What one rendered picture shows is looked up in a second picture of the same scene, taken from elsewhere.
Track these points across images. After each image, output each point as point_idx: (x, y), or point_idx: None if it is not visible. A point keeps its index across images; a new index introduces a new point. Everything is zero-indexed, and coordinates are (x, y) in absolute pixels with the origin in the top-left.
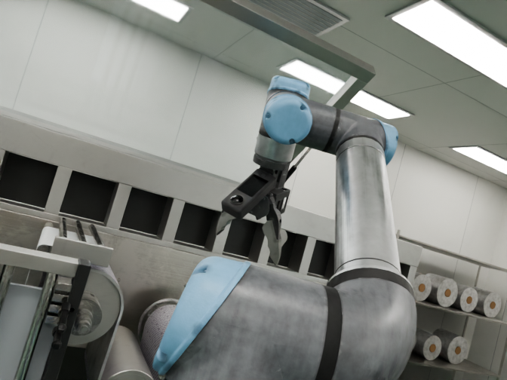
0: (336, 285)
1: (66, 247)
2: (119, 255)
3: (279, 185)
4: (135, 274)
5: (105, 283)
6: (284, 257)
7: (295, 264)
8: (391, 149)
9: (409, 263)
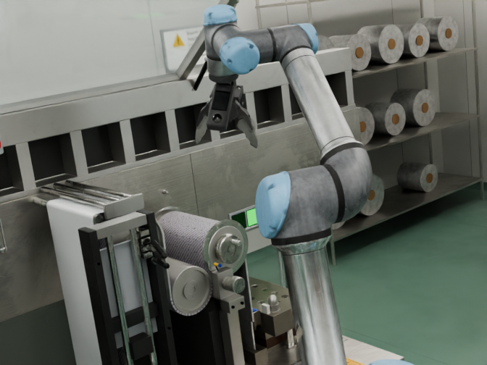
0: (326, 161)
1: (114, 208)
2: None
3: (234, 86)
4: None
5: None
6: (228, 122)
7: None
8: (315, 45)
9: (343, 69)
